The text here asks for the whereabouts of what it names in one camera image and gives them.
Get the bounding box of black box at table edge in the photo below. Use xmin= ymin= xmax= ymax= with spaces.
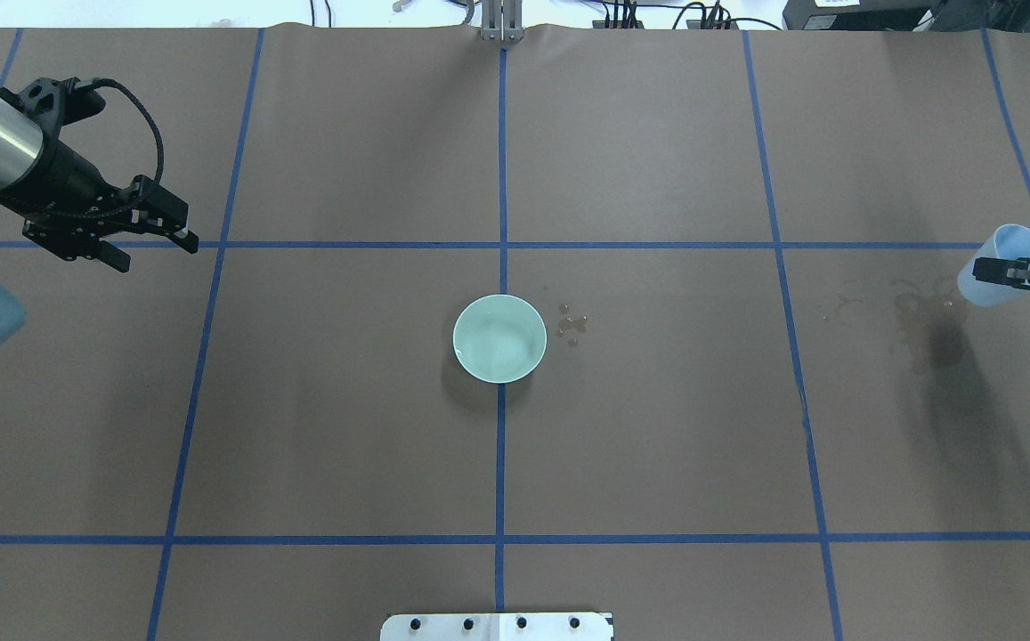
xmin=782 ymin=1 xmax=935 ymax=32

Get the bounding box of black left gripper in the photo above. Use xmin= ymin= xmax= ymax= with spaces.
xmin=20 ymin=134 xmax=200 ymax=273

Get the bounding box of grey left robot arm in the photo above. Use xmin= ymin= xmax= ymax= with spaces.
xmin=0 ymin=77 xmax=200 ymax=273

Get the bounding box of light blue plastic cup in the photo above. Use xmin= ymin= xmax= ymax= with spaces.
xmin=957 ymin=223 xmax=1030 ymax=307

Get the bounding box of white metal pedestal base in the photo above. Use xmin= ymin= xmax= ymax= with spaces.
xmin=379 ymin=612 xmax=616 ymax=640

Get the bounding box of mint green bowl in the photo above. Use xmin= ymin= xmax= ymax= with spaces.
xmin=452 ymin=295 xmax=548 ymax=385

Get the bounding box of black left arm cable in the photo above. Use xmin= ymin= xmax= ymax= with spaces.
xmin=29 ymin=77 xmax=166 ymax=220

